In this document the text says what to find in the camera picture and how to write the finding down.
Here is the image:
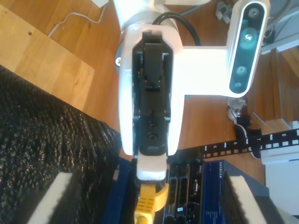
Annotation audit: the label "yellow network cable clear plug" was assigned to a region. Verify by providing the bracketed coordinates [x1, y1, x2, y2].
[135, 181, 170, 224]

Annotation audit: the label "blue rack base panel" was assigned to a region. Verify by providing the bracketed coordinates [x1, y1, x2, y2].
[109, 161, 133, 224]

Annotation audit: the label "black rack server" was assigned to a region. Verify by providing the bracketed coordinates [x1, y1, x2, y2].
[163, 158, 206, 224]

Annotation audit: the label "black bubble wrap mat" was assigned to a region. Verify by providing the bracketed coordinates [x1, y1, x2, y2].
[0, 64, 122, 224]

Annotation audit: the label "dark sneaker white sole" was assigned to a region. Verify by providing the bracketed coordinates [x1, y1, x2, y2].
[235, 115, 262, 160]

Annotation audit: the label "white shoe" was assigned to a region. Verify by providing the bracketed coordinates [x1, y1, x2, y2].
[228, 97, 248, 123]

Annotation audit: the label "grey metal parts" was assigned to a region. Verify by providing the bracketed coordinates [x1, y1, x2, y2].
[214, 0, 232, 24]

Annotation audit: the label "blue network switch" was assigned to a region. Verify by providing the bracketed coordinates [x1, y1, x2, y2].
[202, 160, 268, 224]

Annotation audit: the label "black perforated rack post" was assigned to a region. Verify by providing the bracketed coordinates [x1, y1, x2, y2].
[202, 132, 299, 160]

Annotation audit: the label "black camera cable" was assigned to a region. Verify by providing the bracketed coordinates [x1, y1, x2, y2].
[153, 11, 202, 47]

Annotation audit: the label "thin white floor cable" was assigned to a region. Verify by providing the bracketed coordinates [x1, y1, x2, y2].
[48, 9, 108, 38]

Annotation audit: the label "long grey arm cable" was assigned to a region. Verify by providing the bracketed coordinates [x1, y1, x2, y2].
[181, 1, 206, 17]

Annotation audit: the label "silver camera bar with bracket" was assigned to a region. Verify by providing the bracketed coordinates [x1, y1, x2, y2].
[174, 1, 268, 98]

